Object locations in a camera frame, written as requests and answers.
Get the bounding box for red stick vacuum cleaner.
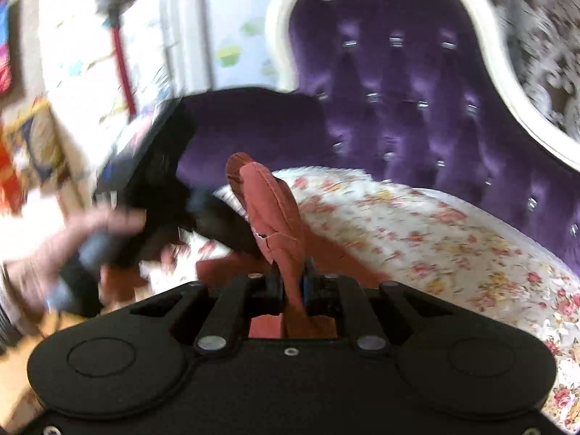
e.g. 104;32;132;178
93;0;177;119

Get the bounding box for white printed cabinet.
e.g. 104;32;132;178
38;0;184;184

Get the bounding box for colourful wall picture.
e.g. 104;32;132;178
0;0;23;97

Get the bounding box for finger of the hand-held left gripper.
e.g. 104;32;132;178
181;188;268;261

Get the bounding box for person's left hand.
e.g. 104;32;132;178
0;211;148;327

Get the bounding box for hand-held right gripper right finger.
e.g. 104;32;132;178
301;258;455;357

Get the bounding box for yellow blue box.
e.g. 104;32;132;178
16;99;69;179

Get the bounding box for terracotta pants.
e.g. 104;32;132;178
100;152;381;340

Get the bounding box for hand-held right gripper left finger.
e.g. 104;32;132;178
129;262;286;357

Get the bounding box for purple tufted sofa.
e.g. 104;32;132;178
174;0;580;278

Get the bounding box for floral bed cover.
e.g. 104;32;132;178
136;165;580;432

